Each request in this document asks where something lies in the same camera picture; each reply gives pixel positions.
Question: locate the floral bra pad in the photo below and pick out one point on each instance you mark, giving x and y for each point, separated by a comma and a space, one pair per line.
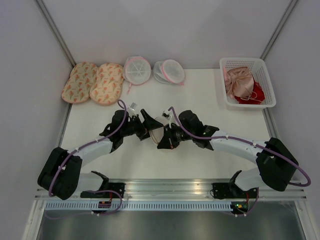
81, 79
109, 84

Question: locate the left aluminium corner post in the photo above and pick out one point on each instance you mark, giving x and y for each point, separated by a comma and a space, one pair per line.
55, 31

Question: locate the right aluminium corner post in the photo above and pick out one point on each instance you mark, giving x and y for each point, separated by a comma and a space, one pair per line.
279, 27

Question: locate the aluminium front rail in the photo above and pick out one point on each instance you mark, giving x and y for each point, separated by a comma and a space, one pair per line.
194, 190

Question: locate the pink trimmed mesh bag right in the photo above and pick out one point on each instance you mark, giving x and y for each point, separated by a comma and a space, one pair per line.
169, 72

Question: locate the aluminium corner post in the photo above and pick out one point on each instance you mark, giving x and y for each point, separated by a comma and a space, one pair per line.
279, 27
55, 31

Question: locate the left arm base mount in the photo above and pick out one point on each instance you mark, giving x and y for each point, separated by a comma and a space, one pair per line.
114, 190

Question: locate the cream mesh laundry bag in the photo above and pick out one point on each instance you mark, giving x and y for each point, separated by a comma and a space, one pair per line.
157, 134

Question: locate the pink trimmed mesh bag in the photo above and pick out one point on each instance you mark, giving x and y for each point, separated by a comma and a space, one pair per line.
169, 72
136, 71

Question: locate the pink trimmed mesh bag left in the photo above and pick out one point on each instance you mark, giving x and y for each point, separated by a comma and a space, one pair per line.
136, 71

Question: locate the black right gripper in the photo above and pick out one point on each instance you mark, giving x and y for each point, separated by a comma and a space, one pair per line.
168, 141

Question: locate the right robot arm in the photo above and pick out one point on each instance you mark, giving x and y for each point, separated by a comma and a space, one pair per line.
275, 165

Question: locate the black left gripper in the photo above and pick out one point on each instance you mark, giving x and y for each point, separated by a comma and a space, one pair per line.
149, 124

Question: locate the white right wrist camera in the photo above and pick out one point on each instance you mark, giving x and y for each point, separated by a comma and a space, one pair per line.
167, 114

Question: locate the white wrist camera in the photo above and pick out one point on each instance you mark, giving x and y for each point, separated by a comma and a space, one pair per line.
167, 114
132, 108

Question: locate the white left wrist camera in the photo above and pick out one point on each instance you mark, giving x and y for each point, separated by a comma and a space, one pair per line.
132, 108

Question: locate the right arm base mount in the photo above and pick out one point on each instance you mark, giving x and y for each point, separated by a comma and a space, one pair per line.
222, 191

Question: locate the pink satin bra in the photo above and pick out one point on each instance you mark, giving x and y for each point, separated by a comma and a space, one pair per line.
238, 82

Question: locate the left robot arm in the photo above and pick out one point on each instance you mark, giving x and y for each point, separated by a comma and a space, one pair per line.
61, 173

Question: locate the red bra in basket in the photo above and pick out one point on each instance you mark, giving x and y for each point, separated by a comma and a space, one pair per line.
256, 97

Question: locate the white plastic basket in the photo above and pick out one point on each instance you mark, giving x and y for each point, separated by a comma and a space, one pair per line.
260, 74

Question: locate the floral bra pad left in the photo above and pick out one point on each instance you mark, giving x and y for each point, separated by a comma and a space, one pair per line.
81, 79

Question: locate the white slotted cable duct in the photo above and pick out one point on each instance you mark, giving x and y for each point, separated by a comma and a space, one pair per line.
141, 205

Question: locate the floral bra pad right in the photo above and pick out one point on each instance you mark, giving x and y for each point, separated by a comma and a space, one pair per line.
109, 84

